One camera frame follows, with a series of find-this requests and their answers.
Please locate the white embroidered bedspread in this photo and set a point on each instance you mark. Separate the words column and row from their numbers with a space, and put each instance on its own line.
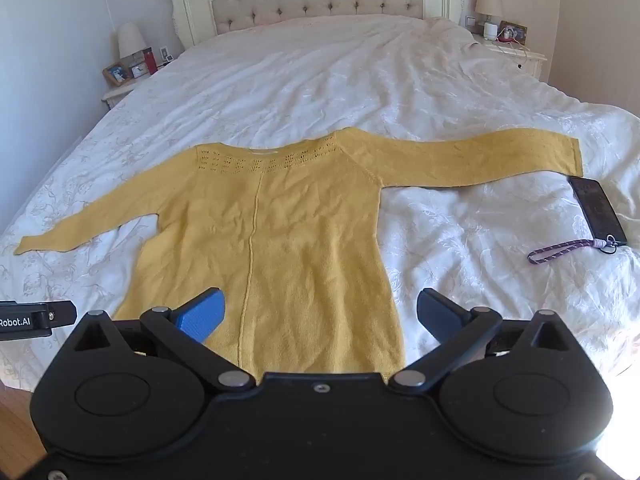
column 350, row 85

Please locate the white wall socket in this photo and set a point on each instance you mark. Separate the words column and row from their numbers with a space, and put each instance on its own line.
column 471, row 21
column 166, row 54

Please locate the white shade table lamp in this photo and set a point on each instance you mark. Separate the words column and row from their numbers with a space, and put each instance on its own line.
column 488, row 2
column 130, row 40

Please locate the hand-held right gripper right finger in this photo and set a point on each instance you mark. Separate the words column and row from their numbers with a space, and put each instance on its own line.
column 440, row 317

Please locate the wooden photo frame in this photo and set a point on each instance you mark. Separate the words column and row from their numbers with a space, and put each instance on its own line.
column 515, row 33
column 117, row 75

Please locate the cream nightstand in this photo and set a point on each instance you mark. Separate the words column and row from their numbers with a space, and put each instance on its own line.
column 530, row 62
column 117, row 96

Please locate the red bottle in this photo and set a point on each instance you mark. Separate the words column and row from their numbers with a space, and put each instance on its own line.
column 149, row 61

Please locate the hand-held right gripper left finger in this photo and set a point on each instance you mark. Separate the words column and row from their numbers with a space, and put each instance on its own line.
column 205, row 317

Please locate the yellow knit sweater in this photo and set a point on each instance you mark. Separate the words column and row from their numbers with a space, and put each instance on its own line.
column 300, row 220

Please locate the small white clock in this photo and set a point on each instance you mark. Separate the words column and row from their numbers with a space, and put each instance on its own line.
column 138, row 69

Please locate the black smartphone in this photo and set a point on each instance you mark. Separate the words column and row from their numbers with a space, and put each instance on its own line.
column 597, row 210

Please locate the white cylinder speaker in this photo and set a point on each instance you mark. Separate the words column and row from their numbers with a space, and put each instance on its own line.
column 489, row 31

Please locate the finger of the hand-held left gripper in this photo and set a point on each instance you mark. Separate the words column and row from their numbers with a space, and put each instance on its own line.
column 64, row 314

